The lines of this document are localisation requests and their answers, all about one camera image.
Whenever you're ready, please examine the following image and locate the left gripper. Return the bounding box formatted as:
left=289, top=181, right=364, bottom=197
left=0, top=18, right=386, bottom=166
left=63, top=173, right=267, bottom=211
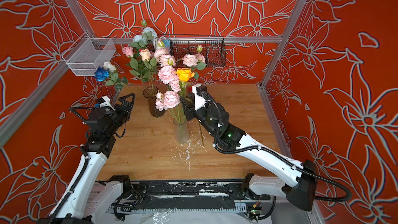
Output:
left=107, top=93, right=135, bottom=136

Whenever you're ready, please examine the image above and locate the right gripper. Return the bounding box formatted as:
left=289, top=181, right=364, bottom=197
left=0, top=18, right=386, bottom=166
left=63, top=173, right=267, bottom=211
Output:
left=179, top=90, right=220, bottom=138

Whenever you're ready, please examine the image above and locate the dark ribbed glass vase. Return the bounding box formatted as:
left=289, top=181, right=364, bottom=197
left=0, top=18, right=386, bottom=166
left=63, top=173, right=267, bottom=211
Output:
left=143, top=86, right=165, bottom=118

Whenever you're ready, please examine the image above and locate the blue rose stem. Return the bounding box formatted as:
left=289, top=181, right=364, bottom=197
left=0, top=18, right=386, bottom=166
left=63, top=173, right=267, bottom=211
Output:
left=94, top=67, right=134, bottom=90

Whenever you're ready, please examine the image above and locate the white rose stem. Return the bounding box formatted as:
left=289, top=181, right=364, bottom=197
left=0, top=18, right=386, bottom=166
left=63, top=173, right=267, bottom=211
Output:
left=103, top=62, right=134, bottom=90

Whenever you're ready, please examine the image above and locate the clear glass vase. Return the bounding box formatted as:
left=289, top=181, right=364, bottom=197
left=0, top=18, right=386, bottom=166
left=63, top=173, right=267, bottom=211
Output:
left=173, top=119, right=190, bottom=144

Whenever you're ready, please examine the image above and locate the large pink peony stem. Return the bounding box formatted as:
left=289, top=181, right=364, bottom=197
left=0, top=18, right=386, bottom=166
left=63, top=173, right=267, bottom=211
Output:
left=155, top=91, right=184, bottom=125

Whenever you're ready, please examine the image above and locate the peach rose stem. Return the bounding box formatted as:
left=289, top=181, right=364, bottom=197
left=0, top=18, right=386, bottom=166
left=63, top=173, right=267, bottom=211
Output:
left=140, top=49, right=154, bottom=94

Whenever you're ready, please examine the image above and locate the orange yellow rose stem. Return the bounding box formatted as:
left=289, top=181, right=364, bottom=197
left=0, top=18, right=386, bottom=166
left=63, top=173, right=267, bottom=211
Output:
left=176, top=68, right=195, bottom=98

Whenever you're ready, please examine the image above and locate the pink carnation spray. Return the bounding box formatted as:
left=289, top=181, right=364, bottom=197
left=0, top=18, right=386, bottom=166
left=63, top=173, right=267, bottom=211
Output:
left=153, top=38, right=178, bottom=122
left=182, top=45, right=207, bottom=79

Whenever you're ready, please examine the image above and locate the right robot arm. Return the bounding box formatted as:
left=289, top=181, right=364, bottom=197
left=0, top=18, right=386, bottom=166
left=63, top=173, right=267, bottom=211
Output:
left=180, top=92, right=352, bottom=212

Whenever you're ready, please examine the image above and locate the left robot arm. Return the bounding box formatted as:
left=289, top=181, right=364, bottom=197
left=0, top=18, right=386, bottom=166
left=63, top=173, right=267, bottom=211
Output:
left=38, top=93, right=135, bottom=224

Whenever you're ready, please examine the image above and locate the light blue power strip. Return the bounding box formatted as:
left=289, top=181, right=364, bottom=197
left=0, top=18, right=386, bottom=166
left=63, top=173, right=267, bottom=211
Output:
left=163, top=39, right=171, bottom=49

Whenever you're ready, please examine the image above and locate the small circuit board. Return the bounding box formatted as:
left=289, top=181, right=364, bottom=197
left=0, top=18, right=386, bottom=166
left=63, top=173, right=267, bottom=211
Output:
left=248, top=203, right=263, bottom=220

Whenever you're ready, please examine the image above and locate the clear acrylic wall bin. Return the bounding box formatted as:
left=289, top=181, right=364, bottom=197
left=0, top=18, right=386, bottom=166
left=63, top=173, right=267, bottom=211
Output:
left=62, top=33, right=116, bottom=77

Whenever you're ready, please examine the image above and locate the black wire wall basket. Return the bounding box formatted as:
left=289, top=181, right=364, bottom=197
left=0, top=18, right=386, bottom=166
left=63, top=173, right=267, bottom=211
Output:
left=160, top=34, right=227, bottom=68

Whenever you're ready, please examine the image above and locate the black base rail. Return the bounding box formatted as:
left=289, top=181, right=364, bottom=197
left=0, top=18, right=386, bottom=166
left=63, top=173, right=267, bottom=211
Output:
left=109, top=179, right=272, bottom=214

